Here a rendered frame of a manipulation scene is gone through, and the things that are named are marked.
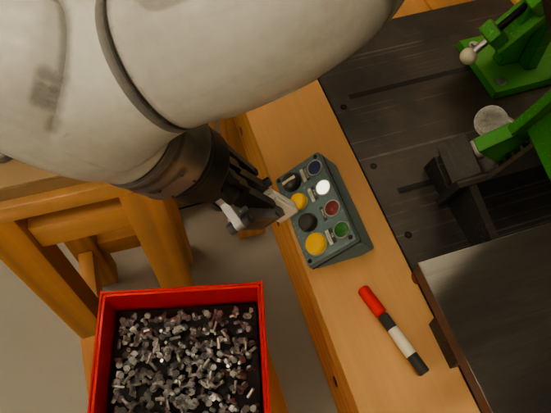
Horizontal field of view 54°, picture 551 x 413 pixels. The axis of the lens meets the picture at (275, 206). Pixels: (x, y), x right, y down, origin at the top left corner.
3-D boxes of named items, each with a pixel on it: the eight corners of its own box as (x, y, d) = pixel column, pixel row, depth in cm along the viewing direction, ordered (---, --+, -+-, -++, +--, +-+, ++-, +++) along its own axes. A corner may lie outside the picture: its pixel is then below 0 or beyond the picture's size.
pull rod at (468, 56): (462, 70, 88) (473, 43, 83) (454, 58, 90) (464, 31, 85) (492, 62, 89) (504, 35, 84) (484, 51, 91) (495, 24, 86)
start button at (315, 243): (311, 258, 72) (307, 256, 71) (305, 240, 73) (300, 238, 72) (330, 248, 71) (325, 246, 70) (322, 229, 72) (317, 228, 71)
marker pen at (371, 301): (428, 371, 66) (431, 368, 65) (418, 378, 66) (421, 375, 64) (366, 287, 72) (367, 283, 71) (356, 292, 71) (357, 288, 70)
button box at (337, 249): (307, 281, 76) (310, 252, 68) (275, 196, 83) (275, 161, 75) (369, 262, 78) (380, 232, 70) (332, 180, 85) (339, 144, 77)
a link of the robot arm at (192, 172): (104, 207, 42) (152, 223, 47) (192, 142, 40) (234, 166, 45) (76, 120, 46) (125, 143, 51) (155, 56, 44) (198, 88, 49)
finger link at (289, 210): (272, 192, 62) (275, 197, 62) (297, 206, 68) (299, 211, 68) (252, 206, 63) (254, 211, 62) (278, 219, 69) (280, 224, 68)
